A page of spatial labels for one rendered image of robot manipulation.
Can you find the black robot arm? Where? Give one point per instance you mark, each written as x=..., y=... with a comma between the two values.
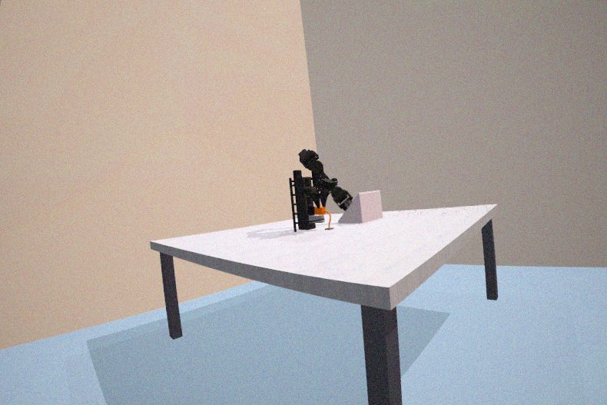
x=308, y=160

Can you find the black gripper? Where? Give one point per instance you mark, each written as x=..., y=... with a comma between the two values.
x=314, y=191

